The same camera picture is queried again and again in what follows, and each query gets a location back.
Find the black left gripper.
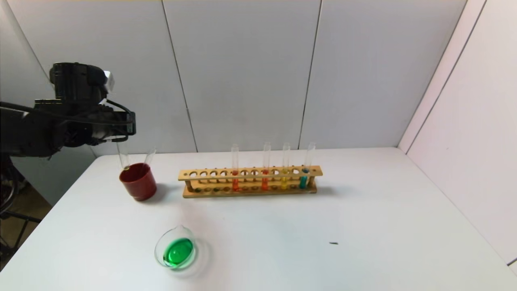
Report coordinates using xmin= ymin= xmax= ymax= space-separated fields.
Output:
xmin=109 ymin=111 xmax=137 ymax=135

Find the yellow pigment glass test tube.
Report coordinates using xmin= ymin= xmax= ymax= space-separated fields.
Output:
xmin=280 ymin=142 xmax=290 ymax=190
xmin=117 ymin=139 xmax=131 ymax=171

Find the blue pigment glass test tube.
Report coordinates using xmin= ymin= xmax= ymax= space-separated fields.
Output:
xmin=298 ymin=142 xmax=316 ymax=190
xmin=143 ymin=146 xmax=158 ymax=167

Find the red pigment glass test tube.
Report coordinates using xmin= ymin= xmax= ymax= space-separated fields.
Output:
xmin=261 ymin=141 xmax=271 ymax=191
xmin=231 ymin=144 xmax=240 ymax=192

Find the wooden test tube rack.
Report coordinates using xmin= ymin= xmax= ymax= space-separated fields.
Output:
xmin=179 ymin=165 xmax=323 ymax=198

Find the dark red plastic cup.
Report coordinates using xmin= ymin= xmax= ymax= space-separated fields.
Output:
xmin=119 ymin=162 xmax=158 ymax=202

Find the clear glass dish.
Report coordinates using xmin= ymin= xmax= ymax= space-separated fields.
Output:
xmin=154 ymin=226 xmax=197 ymax=269

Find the black metal stand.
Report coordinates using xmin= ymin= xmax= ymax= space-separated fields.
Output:
xmin=0 ymin=209 xmax=43 ymax=259

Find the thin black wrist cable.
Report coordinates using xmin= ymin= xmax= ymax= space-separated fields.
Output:
xmin=0 ymin=99 xmax=136 ymax=143

